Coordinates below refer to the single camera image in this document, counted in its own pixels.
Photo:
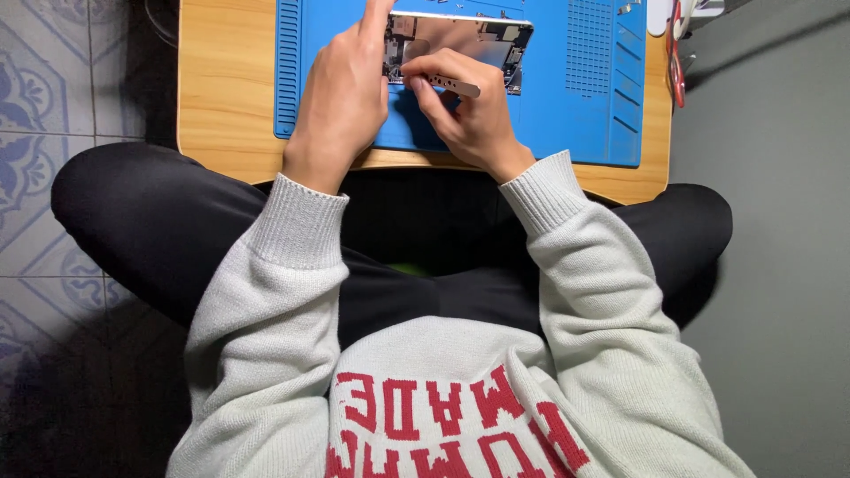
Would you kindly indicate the person's left hand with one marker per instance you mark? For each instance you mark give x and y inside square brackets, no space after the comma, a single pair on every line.
[335,106]

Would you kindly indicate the person's right hand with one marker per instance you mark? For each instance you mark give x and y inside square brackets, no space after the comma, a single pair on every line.
[479,126]

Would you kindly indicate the silver phone chassis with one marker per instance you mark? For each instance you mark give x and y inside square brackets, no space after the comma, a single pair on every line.
[465,36]

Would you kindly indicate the blue silicone repair mat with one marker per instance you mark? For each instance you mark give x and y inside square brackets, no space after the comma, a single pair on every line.
[578,126]

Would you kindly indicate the small metal part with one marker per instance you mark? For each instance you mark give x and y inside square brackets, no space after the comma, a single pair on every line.
[625,8]

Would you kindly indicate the white plastic object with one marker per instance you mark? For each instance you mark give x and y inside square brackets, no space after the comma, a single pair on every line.
[659,16]

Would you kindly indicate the grey knitted sweater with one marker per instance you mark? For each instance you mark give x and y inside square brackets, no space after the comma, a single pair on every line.
[431,352]

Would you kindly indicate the black trousers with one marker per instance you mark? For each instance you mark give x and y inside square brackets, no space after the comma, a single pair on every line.
[133,219]

